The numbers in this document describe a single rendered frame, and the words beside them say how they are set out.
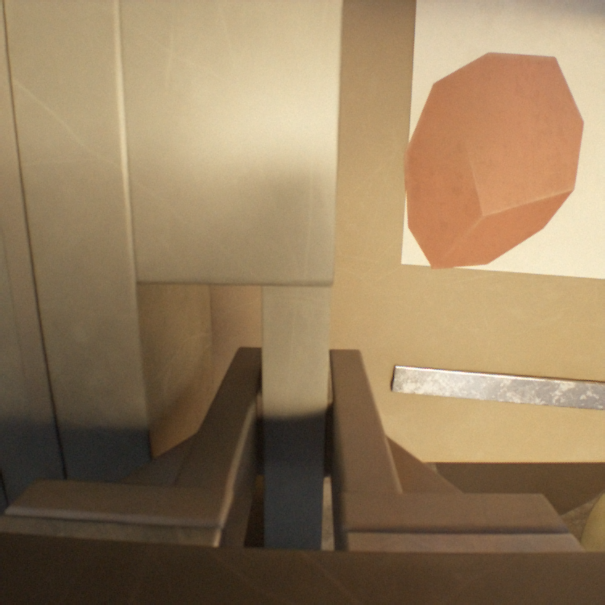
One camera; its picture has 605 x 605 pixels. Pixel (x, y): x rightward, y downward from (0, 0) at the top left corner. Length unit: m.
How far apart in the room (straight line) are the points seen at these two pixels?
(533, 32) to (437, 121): 0.09
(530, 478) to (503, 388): 1.40
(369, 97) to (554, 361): 0.25
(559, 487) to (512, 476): 0.18
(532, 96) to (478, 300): 0.14
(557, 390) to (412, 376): 0.11
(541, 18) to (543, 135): 0.08
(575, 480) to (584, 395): 1.45
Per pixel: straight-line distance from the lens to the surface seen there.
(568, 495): 1.87
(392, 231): 0.32
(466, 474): 1.66
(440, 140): 0.31
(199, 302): 0.16
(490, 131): 0.31
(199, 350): 0.16
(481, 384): 0.36
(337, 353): 0.15
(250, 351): 0.15
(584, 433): 0.43
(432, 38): 0.34
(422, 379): 0.35
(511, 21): 0.36
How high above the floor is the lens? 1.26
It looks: 75 degrees down
